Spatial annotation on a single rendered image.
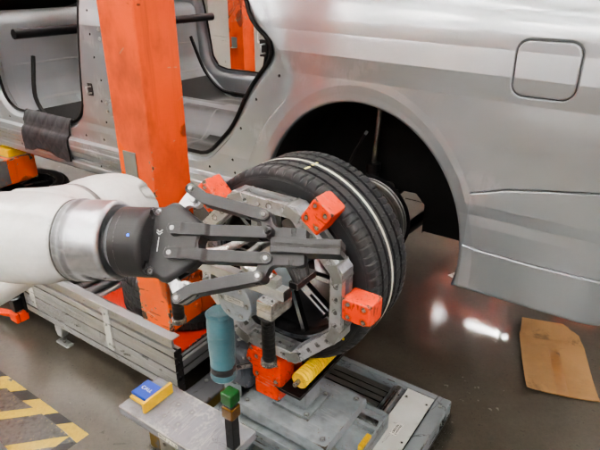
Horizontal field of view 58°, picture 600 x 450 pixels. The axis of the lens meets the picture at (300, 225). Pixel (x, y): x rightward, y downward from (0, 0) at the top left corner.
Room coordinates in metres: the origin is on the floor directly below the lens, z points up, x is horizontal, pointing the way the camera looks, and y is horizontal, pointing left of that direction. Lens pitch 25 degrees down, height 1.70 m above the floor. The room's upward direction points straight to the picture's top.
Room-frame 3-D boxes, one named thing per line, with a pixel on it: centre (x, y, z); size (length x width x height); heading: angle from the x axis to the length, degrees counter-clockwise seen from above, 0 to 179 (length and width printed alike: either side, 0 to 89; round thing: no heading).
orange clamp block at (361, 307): (1.28, -0.17, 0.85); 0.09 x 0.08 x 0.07; 55
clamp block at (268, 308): (1.19, 0.07, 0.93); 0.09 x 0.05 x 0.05; 145
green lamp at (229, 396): (1.16, 0.19, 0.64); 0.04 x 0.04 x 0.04; 55
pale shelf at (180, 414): (1.27, 0.36, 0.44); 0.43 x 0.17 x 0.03; 55
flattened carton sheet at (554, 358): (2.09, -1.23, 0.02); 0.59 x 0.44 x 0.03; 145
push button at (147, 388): (1.37, 0.50, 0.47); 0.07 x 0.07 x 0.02; 55
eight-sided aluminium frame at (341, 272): (1.45, 0.09, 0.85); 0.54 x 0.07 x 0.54; 55
